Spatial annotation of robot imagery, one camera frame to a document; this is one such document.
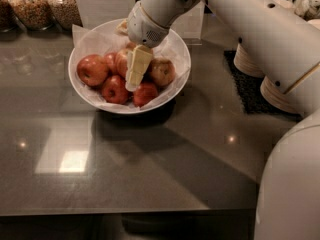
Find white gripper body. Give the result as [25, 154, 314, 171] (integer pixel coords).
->
[127, 1, 169, 48]

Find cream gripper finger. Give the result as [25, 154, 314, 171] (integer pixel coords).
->
[116, 19, 128, 35]
[125, 45, 153, 92]

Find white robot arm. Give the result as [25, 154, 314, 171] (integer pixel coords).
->
[117, 0, 320, 240]

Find yellowish bruised back apple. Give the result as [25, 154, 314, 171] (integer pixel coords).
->
[125, 42, 137, 50]

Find large yellow-red centre apple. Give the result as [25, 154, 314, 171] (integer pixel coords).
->
[115, 48, 129, 78]

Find small red hidden apple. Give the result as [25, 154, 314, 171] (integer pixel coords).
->
[104, 52, 117, 75]

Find pale red right apple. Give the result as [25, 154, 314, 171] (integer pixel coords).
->
[147, 57, 176, 87]

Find red front right apple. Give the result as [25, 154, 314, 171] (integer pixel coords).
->
[133, 82, 159, 107]

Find red front left apple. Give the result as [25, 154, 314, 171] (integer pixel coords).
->
[101, 75, 130, 104]

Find red apple far left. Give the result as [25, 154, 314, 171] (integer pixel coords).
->
[76, 54, 109, 87]

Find left white sign card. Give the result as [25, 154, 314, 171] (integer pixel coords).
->
[76, 0, 135, 29]

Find right cereal glass jar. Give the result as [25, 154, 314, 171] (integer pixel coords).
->
[48, 0, 82, 30]

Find cereal glass jar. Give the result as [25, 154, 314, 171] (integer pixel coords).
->
[8, 0, 53, 30]
[48, 0, 82, 30]
[0, 0, 16, 32]

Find middle cereal glass jar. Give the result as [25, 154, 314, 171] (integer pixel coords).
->
[8, 0, 53, 30]

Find back stack paper bowls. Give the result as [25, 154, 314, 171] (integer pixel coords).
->
[233, 0, 298, 79]

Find stack paper bowls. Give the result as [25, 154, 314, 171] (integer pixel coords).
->
[233, 0, 298, 79]
[260, 77, 297, 114]

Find left cereal glass jar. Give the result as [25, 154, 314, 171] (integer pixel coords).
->
[0, 0, 16, 32]

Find black mesh mat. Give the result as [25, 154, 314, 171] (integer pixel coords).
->
[224, 51, 302, 122]

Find front stack paper bowls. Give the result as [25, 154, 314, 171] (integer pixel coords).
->
[260, 77, 297, 114]

